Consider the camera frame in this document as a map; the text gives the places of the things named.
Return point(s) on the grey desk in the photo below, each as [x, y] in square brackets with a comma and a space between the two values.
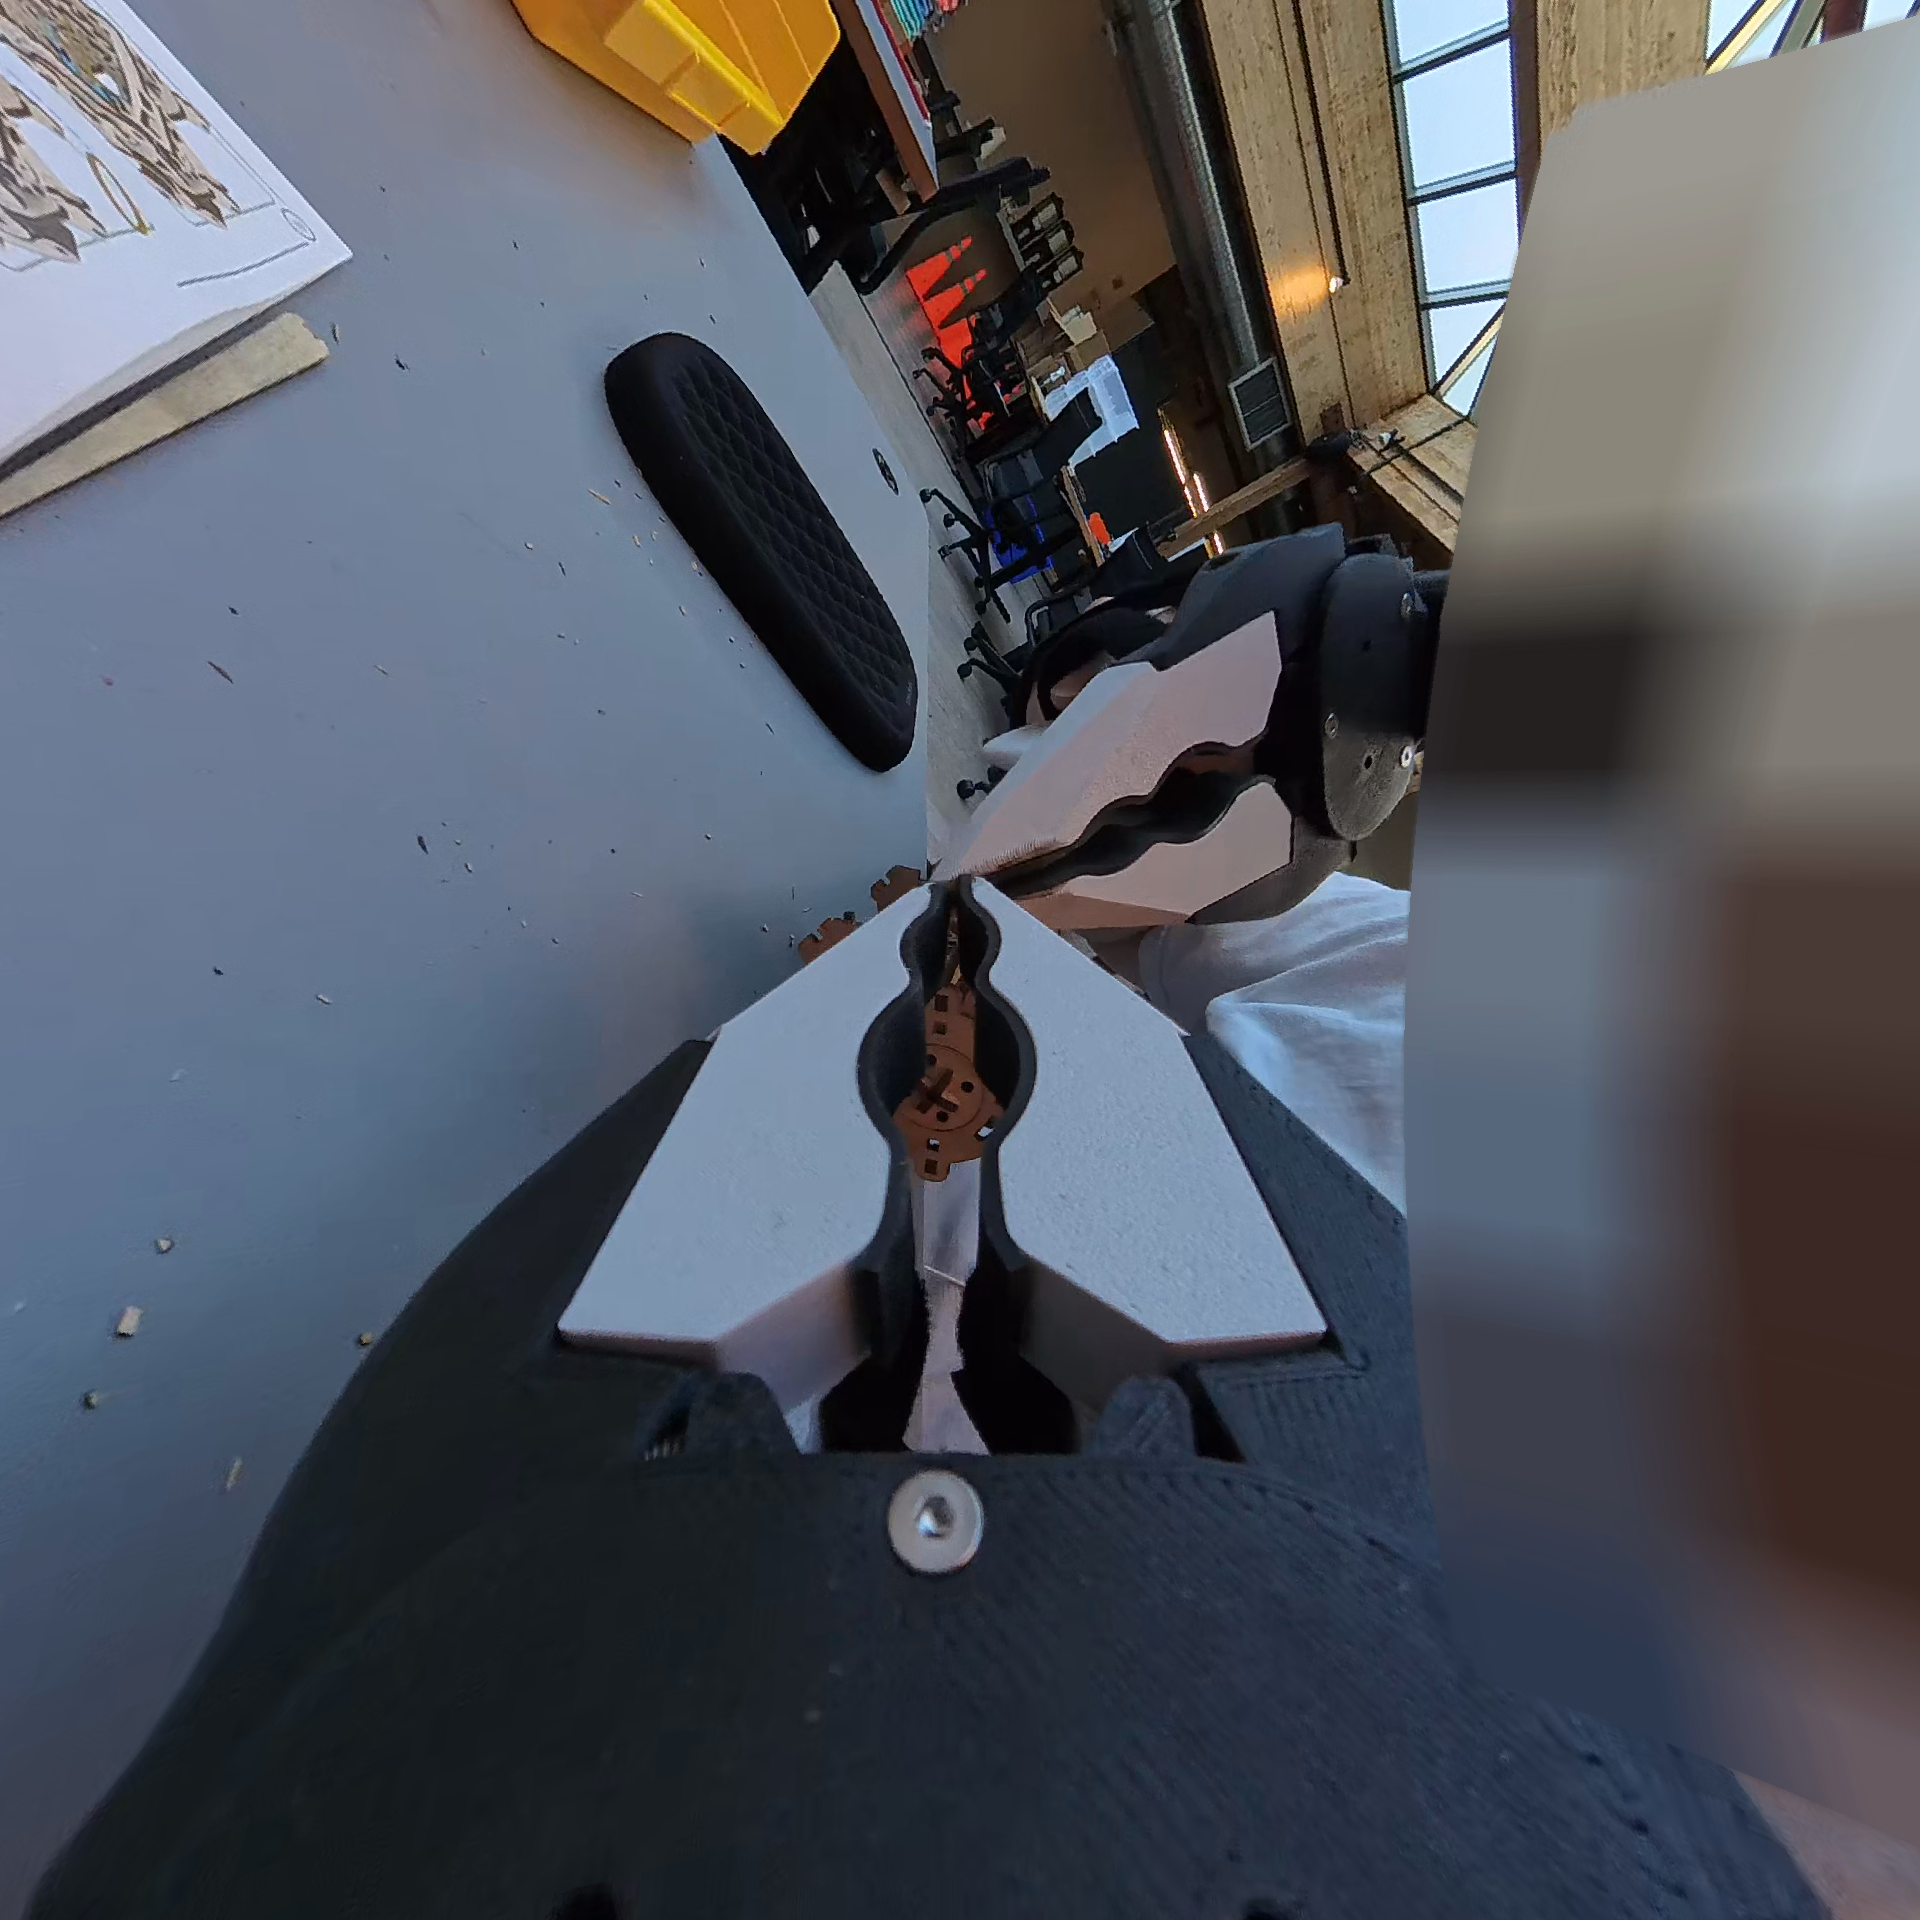
[376, 900]

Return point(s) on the row of office chairs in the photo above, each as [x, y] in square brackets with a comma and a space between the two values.
[991, 569]

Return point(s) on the silver ventilation duct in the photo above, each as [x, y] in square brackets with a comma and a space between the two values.
[1201, 195]

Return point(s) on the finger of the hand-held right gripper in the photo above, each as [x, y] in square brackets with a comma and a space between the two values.
[1201, 862]
[1142, 720]

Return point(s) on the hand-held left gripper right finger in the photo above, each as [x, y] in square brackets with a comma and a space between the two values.
[1172, 1200]

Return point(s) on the wooden mechanical model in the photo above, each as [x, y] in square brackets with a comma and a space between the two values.
[945, 1094]

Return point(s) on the black framed table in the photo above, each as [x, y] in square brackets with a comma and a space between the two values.
[863, 195]

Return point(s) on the yellow plastic bin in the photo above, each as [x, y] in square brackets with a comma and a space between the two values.
[675, 60]

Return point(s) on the thin plywood sheet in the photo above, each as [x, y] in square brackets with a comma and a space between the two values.
[224, 382]

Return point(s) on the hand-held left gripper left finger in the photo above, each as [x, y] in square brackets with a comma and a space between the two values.
[750, 1200]

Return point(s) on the skylight windows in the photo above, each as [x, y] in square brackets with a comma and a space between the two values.
[1447, 120]

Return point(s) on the instruction booklet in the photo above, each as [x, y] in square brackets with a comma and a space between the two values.
[182, 180]

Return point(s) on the white sweatshirt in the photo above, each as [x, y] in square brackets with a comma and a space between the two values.
[1305, 1020]

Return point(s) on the black wrist rest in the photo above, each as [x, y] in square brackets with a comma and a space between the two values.
[765, 555]

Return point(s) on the wall vent grille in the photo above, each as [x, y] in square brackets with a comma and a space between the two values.
[1260, 404]

